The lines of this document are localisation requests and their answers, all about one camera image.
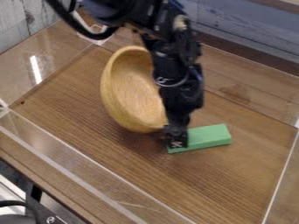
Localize clear acrylic corner bracket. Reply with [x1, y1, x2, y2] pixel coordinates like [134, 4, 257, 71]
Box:
[74, 10, 110, 46]

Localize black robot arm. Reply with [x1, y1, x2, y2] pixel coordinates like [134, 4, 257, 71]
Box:
[46, 0, 205, 149]

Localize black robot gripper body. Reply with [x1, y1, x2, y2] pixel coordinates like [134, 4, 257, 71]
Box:
[143, 12, 205, 129]

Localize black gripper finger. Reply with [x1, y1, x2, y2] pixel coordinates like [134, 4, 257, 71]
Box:
[163, 125, 189, 149]

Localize green rectangular block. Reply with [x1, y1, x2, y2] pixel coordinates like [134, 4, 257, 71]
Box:
[167, 123, 233, 154]

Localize clear acrylic front wall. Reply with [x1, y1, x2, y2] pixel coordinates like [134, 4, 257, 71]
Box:
[0, 99, 195, 224]

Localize black metal table leg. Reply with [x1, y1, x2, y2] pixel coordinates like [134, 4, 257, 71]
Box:
[26, 184, 69, 224]

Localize brown wooden bowl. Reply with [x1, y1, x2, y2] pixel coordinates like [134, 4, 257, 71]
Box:
[101, 45, 167, 133]

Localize black cable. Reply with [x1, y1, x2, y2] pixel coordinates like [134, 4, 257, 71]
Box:
[0, 200, 38, 224]

